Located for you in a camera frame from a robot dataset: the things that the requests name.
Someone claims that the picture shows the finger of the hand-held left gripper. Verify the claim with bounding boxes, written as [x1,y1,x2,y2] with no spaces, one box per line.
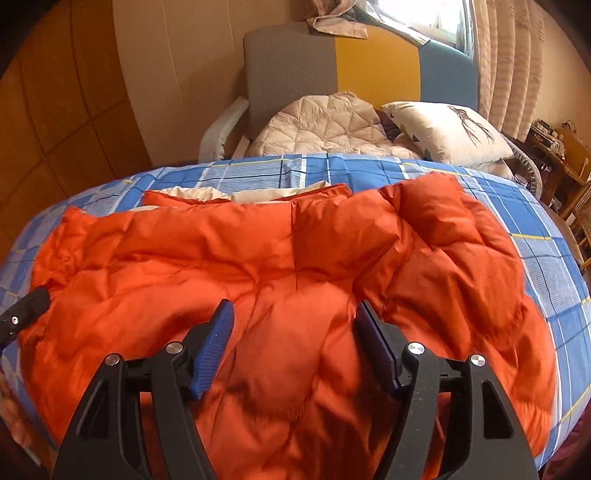
[0,288,51,345]

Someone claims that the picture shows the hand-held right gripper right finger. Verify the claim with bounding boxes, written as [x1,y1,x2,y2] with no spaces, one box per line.
[355,299,539,480]

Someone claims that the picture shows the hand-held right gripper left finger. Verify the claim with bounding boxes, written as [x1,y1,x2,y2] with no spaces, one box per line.
[52,298,236,480]

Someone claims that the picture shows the orange quilted puffer jacket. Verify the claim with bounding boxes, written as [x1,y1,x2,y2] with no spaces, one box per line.
[18,173,558,480]

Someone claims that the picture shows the bed with blue plaid sheet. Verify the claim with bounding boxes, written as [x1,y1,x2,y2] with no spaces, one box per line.
[0,154,591,472]

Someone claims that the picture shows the wooden panelled wardrobe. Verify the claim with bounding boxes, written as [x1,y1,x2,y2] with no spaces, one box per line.
[0,0,156,252]

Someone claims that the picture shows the white pillow with dark print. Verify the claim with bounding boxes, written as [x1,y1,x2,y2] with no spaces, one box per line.
[381,100,516,167]

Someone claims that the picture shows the beige quilted jacket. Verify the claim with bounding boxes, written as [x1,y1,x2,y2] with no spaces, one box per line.
[245,91,423,160]

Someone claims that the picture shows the brown rattan chair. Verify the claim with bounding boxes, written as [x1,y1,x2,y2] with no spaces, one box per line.
[560,181,591,251]

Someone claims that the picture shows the cluttered wooden side table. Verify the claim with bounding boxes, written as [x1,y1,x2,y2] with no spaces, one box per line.
[526,119,591,209]

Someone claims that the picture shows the grey yellow blue headboard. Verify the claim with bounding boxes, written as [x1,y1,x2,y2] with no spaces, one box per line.
[243,22,478,139]

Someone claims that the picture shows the hanging pink patterned curtain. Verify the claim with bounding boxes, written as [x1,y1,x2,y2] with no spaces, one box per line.
[471,0,546,141]

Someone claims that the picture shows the bunched pink patterned curtain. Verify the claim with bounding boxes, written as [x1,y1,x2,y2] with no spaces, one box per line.
[306,0,458,48]

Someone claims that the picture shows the bright window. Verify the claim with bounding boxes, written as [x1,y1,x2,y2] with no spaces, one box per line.
[374,0,476,51]

